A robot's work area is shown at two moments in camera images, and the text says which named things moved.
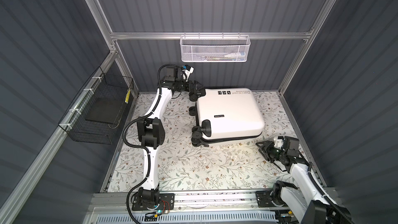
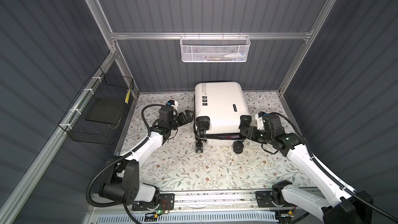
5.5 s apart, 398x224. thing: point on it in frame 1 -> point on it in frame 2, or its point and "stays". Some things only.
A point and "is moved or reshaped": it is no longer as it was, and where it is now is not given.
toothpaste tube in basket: x=241 y=54 stays
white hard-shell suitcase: x=227 y=115 is moved or reshaped
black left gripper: x=187 y=89 -> x=188 y=119
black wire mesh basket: x=95 y=114 stays
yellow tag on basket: x=127 y=96 stays
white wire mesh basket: x=214 y=48 stays
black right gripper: x=269 y=144 -> x=251 y=134
